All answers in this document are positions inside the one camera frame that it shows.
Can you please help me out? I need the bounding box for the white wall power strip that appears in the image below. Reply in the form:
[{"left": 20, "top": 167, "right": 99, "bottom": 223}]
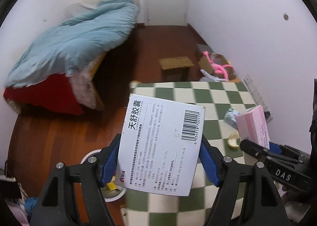
[{"left": 243, "top": 74, "right": 272, "bottom": 122}]

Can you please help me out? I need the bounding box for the red bed sheet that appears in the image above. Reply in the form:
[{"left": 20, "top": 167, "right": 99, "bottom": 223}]
[{"left": 3, "top": 74, "right": 84, "bottom": 115}]

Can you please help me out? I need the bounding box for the blue red milk carton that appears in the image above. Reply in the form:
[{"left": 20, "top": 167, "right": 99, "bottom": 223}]
[{"left": 223, "top": 108, "right": 240, "bottom": 129}]

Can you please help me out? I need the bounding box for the open cardboard box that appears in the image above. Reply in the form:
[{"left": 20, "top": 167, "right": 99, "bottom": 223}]
[{"left": 198, "top": 51, "right": 236, "bottom": 81}]

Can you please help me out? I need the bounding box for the yellow flat packet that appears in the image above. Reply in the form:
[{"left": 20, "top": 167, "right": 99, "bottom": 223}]
[{"left": 106, "top": 181, "right": 118, "bottom": 191}]

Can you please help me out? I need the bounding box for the pink white box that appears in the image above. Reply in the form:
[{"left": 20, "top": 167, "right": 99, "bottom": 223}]
[{"left": 235, "top": 105, "right": 270, "bottom": 149}]

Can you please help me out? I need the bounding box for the green white checkered tablecloth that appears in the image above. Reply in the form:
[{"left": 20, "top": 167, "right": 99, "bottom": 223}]
[{"left": 121, "top": 81, "right": 255, "bottom": 225}]

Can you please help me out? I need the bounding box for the green white medicine box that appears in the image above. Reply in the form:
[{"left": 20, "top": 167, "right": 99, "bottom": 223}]
[{"left": 116, "top": 93, "right": 205, "bottom": 196}]

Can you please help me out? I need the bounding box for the patterned grey pink blanket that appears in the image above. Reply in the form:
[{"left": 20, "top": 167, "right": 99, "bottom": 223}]
[{"left": 69, "top": 68, "right": 97, "bottom": 109}]

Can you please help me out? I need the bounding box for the white pillow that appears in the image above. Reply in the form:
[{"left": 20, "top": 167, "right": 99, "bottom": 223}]
[{"left": 65, "top": 0, "right": 140, "bottom": 18}]

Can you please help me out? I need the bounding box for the small wooden stool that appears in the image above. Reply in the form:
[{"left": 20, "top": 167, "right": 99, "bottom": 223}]
[{"left": 159, "top": 56, "right": 194, "bottom": 82}]

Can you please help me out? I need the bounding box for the blue cloth pile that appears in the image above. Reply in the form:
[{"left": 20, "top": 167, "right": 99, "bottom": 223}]
[{"left": 25, "top": 197, "right": 38, "bottom": 215}]

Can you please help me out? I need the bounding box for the pink plush toy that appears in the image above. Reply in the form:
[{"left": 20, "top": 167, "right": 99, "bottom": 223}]
[{"left": 202, "top": 51, "right": 233, "bottom": 80}]

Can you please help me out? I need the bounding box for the white round trash bin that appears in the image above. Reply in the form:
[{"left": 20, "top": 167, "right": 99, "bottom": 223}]
[{"left": 81, "top": 149, "right": 127, "bottom": 202}]

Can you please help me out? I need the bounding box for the light blue duvet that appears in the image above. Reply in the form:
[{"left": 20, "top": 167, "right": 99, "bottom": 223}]
[{"left": 4, "top": 0, "right": 139, "bottom": 88}]

